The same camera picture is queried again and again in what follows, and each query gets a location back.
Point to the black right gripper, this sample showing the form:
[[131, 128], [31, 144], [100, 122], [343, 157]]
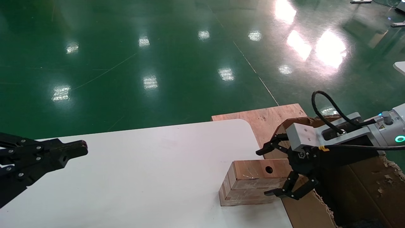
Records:
[[307, 160]]

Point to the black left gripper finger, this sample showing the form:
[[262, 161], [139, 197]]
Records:
[[47, 164], [74, 148]]

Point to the small brown cardboard box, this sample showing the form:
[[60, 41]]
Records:
[[250, 186]]

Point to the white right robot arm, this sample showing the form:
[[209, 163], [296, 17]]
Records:
[[390, 126]]

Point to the big open cardboard box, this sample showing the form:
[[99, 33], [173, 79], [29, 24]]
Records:
[[367, 190]]

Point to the wooden platform board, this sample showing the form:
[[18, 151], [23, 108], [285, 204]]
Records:
[[262, 123]]

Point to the white panel edge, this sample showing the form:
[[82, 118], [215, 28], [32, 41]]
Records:
[[400, 67]]

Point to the grey floor stand foot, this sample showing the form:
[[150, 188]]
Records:
[[360, 1], [398, 24]]

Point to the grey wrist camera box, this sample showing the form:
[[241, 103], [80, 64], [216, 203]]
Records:
[[302, 134]]

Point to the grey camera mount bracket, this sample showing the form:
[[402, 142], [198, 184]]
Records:
[[338, 129]]

